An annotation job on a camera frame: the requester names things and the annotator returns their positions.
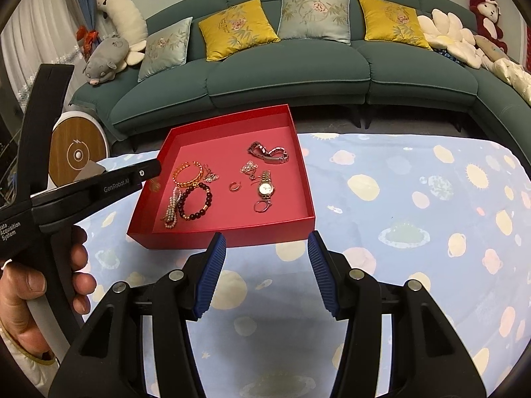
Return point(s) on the beige plush toy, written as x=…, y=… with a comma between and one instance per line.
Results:
x=489, y=47

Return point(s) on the cream satin pillow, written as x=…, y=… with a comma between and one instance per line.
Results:
x=510, y=76

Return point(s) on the white sheer curtain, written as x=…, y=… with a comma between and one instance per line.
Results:
x=41, y=29

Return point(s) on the white exercise bike wooden disc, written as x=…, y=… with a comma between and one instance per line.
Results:
x=70, y=149

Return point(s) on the blue patterned cushion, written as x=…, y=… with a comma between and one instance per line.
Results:
x=450, y=54

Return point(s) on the grey pig plush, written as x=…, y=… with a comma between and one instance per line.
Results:
x=106, y=60

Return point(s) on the blue curtain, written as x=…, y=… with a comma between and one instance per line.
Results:
x=89, y=0

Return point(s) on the rose gold wristwatch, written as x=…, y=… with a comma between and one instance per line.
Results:
x=273, y=157

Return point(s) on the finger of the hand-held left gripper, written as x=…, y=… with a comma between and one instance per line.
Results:
x=95, y=192
x=43, y=124

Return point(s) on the white flower cushion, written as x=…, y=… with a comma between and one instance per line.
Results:
x=450, y=37

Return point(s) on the red cardboard box tray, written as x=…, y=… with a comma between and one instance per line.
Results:
x=232, y=211

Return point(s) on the green sofa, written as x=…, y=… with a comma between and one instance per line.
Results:
x=286, y=78

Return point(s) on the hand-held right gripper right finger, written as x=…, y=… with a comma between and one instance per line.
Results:
x=323, y=277

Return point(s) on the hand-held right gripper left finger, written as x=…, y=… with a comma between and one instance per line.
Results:
x=209, y=277

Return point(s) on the white cow plush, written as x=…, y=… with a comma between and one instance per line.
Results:
x=124, y=16

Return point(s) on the red curtain bow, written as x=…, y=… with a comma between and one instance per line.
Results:
x=89, y=38

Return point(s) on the person's left hand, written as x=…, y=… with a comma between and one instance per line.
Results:
x=20, y=286

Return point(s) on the pale blue embroidered cushion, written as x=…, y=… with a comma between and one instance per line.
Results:
x=168, y=47
x=315, y=16

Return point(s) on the blue planet-print blanket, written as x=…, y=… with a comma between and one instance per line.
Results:
x=415, y=257

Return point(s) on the yellow embroidered cushion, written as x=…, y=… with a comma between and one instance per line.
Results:
x=392, y=20
x=236, y=29

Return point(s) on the red monkey plush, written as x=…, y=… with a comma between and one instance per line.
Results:
x=489, y=20

